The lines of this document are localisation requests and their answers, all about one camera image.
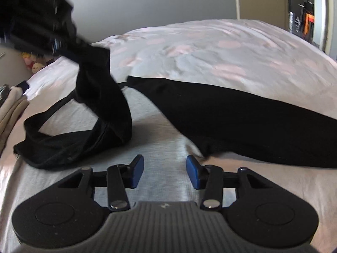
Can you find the grey black raglan shirt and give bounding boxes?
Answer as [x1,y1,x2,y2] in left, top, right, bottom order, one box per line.
[12,43,337,203]

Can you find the stack of folded clothes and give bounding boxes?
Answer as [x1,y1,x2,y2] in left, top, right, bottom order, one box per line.
[1,81,30,153]

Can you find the plush toy column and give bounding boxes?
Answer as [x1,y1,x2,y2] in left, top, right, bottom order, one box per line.
[21,52,47,74]

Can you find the pink dotted bed sheet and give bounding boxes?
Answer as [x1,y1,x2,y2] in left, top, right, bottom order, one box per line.
[1,19,336,252]

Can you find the beige bedroom door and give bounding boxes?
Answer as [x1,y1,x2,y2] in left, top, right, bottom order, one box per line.
[235,0,289,30]

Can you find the orange chair in hallway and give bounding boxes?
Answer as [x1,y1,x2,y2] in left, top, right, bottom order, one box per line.
[303,13,315,36]

